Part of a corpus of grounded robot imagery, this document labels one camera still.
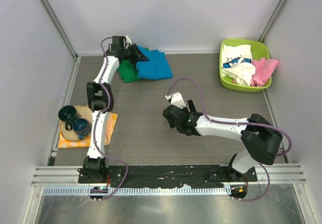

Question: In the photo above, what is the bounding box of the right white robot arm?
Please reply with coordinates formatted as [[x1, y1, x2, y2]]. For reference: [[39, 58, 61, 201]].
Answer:
[[163, 100, 283, 181]]

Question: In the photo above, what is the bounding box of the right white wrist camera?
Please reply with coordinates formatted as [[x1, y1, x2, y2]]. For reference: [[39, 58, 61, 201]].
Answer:
[[165, 92, 187, 109]]

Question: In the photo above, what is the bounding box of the dark teal mug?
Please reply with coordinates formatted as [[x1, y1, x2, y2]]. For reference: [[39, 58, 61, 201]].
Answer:
[[64, 118, 92, 141]]

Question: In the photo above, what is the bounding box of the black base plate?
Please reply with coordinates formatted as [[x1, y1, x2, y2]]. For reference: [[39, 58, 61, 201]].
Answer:
[[77, 165, 258, 189]]

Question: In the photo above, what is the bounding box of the pink t shirt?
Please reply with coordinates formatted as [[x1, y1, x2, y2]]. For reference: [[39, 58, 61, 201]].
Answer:
[[251, 57, 280, 87]]

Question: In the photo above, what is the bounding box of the white printed t shirt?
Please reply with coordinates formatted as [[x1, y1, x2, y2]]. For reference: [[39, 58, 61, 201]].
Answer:
[[220, 44, 256, 87]]

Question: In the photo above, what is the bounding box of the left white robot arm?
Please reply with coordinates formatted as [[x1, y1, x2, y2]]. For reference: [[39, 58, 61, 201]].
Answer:
[[78, 36, 148, 184]]

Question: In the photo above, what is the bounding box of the dark teal cup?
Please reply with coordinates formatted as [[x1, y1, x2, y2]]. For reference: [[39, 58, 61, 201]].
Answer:
[[58, 105, 76, 121]]

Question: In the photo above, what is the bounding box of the lime green plastic basin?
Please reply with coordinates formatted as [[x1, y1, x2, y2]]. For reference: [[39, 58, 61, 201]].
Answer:
[[219, 38, 272, 92]]

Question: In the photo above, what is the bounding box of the aluminium frame rail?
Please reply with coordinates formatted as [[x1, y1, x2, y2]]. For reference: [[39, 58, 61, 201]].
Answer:
[[31, 164, 307, 186]]

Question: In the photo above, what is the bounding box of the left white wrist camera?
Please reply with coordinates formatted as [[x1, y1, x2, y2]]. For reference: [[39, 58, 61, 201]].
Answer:
[[125, 34, 133, 45]]

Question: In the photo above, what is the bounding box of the blue t shirt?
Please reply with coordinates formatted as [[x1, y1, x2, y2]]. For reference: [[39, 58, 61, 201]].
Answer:
[[136, 46, 173, 80]]

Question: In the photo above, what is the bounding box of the slotted white cable duct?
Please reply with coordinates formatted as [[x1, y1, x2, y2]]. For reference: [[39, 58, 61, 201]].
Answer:
[[43, 186, 231, 196]]

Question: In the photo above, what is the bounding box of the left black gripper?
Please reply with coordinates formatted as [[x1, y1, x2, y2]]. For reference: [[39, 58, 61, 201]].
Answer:
[[121, 44, 149, 65]]

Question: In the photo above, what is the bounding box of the green folded t shirt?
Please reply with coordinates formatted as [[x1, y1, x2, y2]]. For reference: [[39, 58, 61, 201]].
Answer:
[[117, 60, 141, 83]]

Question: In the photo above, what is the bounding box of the beige round plate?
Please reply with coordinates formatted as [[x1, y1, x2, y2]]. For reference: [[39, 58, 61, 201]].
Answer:
[[58, 105, 92, 141]]

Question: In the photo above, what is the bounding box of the yellow checkered cloth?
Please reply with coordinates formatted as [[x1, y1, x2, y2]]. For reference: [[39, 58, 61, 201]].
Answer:
[[58, 106, 118, 148]]

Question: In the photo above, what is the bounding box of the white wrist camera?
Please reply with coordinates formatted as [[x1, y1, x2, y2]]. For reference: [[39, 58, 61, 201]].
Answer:
[[165, 92, 187, 109], [125, 34, 133, 45]]

